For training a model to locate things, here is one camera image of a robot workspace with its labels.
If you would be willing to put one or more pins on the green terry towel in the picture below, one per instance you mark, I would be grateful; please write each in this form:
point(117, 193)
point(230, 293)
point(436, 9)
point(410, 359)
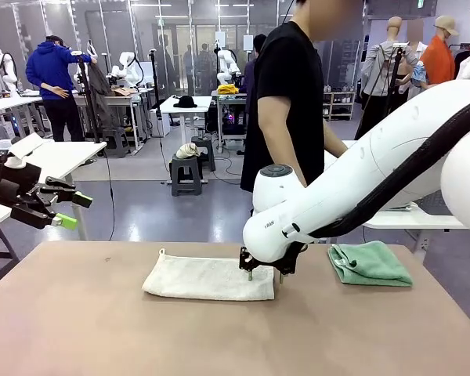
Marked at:
point(372, 266)

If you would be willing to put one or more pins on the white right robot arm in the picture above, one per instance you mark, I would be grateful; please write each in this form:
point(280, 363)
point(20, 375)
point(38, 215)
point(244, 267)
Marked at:
point(356, 184)

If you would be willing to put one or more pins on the person in blue hoodie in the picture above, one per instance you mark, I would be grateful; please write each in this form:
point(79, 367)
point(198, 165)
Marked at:
point(49, 66)

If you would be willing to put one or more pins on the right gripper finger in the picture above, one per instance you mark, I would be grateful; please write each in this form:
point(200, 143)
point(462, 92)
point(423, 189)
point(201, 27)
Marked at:
point(246, 258)
point(288, 262)

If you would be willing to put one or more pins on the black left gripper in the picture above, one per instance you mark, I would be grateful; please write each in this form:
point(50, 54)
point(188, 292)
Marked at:
point(15, 182)

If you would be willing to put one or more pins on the open cardboard box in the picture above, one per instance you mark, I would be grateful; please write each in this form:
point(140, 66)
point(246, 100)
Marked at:
point(123, 92)

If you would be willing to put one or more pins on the person's left forearm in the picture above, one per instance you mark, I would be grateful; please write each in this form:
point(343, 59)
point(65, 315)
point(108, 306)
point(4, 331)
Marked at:
point(335, 143)

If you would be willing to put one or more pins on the long white desk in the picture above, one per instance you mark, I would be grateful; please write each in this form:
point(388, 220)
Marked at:
point(4, 103)

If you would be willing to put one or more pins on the white side table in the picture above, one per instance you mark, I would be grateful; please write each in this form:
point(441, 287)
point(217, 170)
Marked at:
point(415, 221)

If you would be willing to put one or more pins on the person's right forearm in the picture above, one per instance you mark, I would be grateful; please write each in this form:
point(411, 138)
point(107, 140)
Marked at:
point(291, 160)

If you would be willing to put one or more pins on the beige bundled cloth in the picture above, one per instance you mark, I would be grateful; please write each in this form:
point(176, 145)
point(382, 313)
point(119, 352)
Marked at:
point(188, 150)

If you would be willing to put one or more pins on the mannequin in grey shirt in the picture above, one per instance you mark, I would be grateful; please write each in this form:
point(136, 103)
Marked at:
point(378, 70)

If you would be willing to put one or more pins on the person in black t-shirt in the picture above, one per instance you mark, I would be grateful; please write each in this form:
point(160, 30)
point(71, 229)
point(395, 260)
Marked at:
point(290, 78)

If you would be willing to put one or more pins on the mannequin in orange with cap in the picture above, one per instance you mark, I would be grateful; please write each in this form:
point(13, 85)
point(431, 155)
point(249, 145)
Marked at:
point(438, 62)

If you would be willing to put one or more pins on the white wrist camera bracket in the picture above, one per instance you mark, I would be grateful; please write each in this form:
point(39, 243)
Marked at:
point(25, 147)

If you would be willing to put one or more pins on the off-white terry towel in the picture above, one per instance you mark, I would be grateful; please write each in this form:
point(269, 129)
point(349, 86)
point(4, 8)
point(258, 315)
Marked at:
point(203, 278)

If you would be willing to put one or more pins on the person behind glass wall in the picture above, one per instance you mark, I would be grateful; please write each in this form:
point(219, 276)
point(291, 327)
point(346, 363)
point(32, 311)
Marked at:
point(189, 62)
point(206, 60)

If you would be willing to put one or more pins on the white hanging panel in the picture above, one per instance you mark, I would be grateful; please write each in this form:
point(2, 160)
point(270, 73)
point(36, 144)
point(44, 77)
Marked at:
point(248, 42)
point(220, 39)

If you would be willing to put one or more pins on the dark hanging jacket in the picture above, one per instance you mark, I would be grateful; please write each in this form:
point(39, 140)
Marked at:
point(102, 94)

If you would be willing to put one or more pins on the grey desk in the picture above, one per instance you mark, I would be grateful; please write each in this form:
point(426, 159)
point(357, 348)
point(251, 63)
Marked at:
point(121, 100)

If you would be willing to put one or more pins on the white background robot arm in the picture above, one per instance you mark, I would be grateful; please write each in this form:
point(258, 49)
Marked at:
point(8, 68)
point(225, 64)
point(125, 64)

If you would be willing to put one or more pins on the person in dark clothes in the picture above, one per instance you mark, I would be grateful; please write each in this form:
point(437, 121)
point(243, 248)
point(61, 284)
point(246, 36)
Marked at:
point(252, 78)

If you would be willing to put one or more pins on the grey metal workbench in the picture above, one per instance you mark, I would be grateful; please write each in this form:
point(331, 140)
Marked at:
point(235, 96)

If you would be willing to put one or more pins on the black hat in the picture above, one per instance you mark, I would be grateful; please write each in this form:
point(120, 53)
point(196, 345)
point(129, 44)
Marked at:
point(185, 102)

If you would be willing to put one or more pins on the white shoe shelf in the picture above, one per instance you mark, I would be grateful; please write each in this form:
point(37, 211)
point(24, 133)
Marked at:
point(340, 103)

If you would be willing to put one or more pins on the yellow cloth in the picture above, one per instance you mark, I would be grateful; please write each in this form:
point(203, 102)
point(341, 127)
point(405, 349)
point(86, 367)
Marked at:
point(228, 89)

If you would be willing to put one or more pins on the grey plastic step stool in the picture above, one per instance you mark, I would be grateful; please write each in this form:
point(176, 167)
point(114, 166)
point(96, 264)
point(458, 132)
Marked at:
point(186, 176)
point(205, 149)
point(115, 139)

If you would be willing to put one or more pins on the white height-adjustable table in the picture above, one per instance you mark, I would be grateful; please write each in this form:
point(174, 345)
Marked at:
point(70, 152)

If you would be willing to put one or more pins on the black tripod stand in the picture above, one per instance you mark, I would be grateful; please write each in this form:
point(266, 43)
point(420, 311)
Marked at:
point(85, 90)
point(391, 78)

